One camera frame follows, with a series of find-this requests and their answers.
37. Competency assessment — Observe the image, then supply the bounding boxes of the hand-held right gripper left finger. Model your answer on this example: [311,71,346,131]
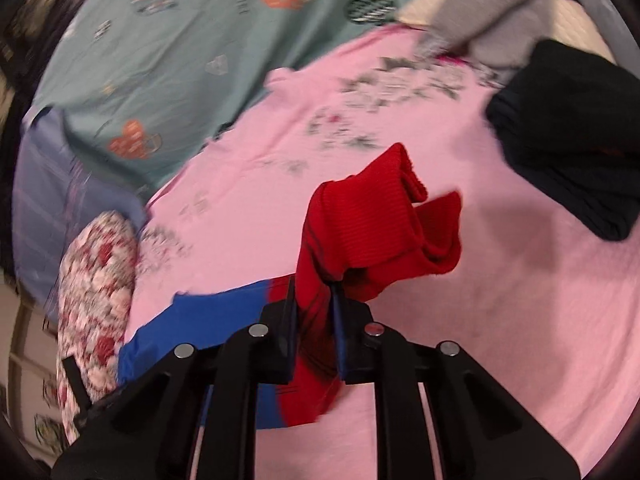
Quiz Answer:
[50,276,301,480]

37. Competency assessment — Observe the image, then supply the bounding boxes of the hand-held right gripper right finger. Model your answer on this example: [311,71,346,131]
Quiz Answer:
[331,285,582,480]

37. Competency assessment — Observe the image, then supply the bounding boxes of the blue and red pants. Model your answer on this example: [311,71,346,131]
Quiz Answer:
[117,142,464,432]

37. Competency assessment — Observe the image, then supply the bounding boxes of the pink floral bed sheet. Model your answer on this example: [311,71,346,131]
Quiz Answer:
[122,24,640,480]

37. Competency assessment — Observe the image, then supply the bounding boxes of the red floral quilt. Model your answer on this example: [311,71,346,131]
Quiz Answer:
[55,211,141,446]

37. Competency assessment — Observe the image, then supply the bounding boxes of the white panelled furniture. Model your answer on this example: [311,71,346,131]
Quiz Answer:
[0,280,68,461]

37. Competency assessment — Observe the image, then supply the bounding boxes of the blue-grey plaid sheet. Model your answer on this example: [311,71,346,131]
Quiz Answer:
[11,106,151,321]

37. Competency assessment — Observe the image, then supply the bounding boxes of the black garment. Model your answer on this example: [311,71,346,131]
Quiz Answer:
[486,39,640,242]

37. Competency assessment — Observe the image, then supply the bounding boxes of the teal heart print sheet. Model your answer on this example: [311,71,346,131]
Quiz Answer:
[31,0,468,201]

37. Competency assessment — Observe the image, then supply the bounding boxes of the grey garment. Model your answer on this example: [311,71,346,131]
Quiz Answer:
[417,0,626,72]

